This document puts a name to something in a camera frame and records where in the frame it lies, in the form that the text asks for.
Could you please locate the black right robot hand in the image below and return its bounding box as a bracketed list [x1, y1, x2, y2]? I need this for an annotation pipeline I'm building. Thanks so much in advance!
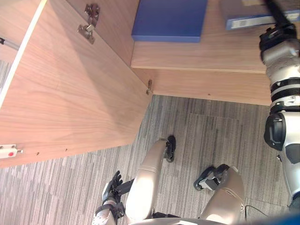
[263, 0, 294, 25]

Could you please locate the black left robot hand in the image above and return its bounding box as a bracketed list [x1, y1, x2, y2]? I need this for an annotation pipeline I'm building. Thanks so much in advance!
[102, 170, 124, 204]

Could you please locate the blue folder with white label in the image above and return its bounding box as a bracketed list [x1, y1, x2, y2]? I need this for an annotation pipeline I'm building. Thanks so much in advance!
[219, 0, 300, 30]

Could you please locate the wooden office cabinet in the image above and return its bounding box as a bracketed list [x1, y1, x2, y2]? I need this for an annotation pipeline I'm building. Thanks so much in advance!
[67, 0, 300, 106]

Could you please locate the wooden cabinet door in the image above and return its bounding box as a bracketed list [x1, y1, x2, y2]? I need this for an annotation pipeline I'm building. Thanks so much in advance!
[0, 0, 154, 169]

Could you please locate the small silver door hinge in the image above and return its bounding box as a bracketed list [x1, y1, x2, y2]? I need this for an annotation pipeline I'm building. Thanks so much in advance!
[145, 79, 153, 96]

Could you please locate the plain blue folder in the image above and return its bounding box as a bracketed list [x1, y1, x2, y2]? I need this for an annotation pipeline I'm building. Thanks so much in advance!
[131, 0, 209, 44]

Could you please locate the large silver door hinge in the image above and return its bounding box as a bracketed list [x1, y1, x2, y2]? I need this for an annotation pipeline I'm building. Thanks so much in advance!
[76, 2, 101, 45]

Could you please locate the silver left robot leg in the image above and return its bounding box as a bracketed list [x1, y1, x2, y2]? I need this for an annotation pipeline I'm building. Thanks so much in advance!
[124, 137, 170, 225]

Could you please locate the silver robot leg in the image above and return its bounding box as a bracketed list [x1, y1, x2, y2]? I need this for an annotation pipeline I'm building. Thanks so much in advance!
[199, 165, 246, 224]
[124, 137, 170, 225]

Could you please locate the dark left robot foot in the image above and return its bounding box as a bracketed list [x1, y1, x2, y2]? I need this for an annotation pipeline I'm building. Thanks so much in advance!
[163, 135, 177, 163]

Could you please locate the dark robot foot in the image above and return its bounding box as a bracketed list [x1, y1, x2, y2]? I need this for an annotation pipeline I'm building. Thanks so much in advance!
[193, 164, 231, 192]
[163, 135, 177, 163]

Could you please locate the silver robot torso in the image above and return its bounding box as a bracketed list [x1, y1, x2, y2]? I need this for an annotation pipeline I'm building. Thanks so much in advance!
[130, 217, 236, 225]

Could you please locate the dark right robot foot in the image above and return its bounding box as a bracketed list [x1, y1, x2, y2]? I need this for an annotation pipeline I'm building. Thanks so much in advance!
[193, 164, 231, 192]

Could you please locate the white latch with red dot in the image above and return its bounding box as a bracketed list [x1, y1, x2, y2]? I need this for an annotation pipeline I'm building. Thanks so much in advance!
[0, 143, 24, 160]

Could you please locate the silver right robot leg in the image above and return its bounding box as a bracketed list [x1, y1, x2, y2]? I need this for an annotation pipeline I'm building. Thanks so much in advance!
[199, 165, 246, 224]

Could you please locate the silver gas strut rod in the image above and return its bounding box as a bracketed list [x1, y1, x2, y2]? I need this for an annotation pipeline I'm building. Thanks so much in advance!
[0, 37, 21, 51]

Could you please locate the thin black cable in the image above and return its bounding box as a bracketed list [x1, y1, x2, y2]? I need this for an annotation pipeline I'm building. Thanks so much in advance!
[243, 204, 268, 222]

